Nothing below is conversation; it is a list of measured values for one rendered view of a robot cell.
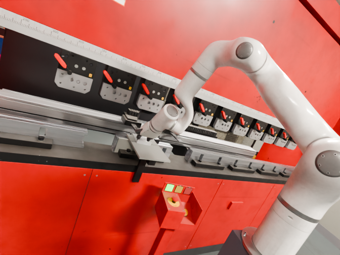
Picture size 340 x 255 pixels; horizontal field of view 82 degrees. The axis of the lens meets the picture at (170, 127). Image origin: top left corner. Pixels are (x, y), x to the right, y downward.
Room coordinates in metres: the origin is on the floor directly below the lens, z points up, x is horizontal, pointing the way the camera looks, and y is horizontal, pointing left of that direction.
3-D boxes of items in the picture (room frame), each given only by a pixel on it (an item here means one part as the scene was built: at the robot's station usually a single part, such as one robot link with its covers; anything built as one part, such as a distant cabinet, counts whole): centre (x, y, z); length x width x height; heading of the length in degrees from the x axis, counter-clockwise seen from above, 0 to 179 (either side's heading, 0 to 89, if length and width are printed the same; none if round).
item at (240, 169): (1.64, -0.72, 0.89); 0.30 x 0.05 x 0.03; 123
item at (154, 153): (1.02, 0.08, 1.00); 0.26 x 0.18 x 0.01; 33
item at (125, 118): (1.28, 0.23, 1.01); 0.26 x 0.12 x 0.05; 33
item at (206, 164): (1.43, -0.39, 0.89); 0.30 x 0.05 x 0.03; 123
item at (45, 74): (1.45, 0.63, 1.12); 1.13 x 0.02 x 0.44; 123
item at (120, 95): (1.02, 0.34, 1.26); 0.15 x 0.09 x 0.17; 123
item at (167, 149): (1.18, 0.11, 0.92); 0.39 x 0.06 x 0.10; 123
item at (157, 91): (1.13, 0.17, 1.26); 0.15 x 0.09 x 0.17; 123
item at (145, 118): (1.15, 0.16, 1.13); 0.10 x 0.02 x 0.10; 123
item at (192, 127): (1.90, -0.28, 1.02); 0.44 x 0.06 x 0.04; 123
